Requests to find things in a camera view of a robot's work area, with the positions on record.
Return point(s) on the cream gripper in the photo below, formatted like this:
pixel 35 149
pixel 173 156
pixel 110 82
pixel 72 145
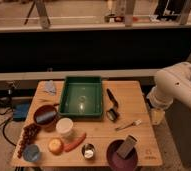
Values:
pixel 157 116

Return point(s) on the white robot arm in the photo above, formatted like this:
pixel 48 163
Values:
pixel 173 82

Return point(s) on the grey brown sponge block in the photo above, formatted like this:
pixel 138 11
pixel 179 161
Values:
pixel 126 147

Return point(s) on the small steel cup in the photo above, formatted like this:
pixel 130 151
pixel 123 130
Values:
pixel 88 151

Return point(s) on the white plastic cup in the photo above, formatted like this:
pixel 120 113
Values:
pixel 64 127

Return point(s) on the blue plastic cup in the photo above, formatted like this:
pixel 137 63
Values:
pixel 31 153

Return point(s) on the green plastic tray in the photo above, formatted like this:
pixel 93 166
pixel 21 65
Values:
pixel 81 97

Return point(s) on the orange carrot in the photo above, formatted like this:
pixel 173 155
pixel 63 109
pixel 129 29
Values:
pixel 71 146

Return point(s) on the yellow orange fruit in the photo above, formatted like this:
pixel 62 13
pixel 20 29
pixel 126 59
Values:
pixel 55 146

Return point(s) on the pale blue crumpled cloth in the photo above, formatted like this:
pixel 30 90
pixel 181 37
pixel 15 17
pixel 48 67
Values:
pixel 50 87

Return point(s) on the dark red bowl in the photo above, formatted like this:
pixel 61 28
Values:
pixel 45 116

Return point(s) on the bunch of dark grapes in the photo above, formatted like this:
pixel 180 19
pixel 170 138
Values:
pixel 29 133

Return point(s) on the blue box beside table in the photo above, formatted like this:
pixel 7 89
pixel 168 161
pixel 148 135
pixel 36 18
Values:
pixel 20 112

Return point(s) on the black handled brush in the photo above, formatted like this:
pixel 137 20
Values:
pixel 112 113

